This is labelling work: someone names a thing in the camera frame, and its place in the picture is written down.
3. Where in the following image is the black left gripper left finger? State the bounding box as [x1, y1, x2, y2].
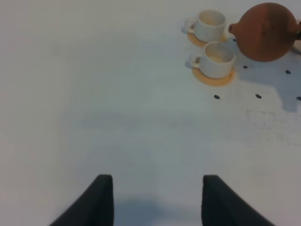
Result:
[51, 175, 114, 226]

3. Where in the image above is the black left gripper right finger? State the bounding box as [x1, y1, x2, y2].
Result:
[201, 175, 273, 226]

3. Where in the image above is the brown clay teapot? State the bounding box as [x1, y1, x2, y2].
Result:
[228, 2, 301, 62]

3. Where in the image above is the beige round teapot coaster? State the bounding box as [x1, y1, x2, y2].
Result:
[292, 40, 301, 55]

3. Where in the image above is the near orange round coaster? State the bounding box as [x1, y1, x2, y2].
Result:
[192, 68, 235, 87]

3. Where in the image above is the orange round coaster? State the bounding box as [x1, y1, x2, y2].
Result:
[192, 68, 235, 87]
[187, 33, 227, 48]

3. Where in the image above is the near white teacup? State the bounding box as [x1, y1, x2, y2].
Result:
[189, 41, 236, 79]

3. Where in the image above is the white teacup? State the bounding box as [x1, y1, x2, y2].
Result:
[189, 41, 236, 79]
[184, 10, 226, 43]

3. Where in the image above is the far orange round coaster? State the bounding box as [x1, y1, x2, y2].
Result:
[187, 33, 227, 48]

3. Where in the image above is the far white teacup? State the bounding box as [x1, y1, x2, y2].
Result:
[184, 10, 226, 43]

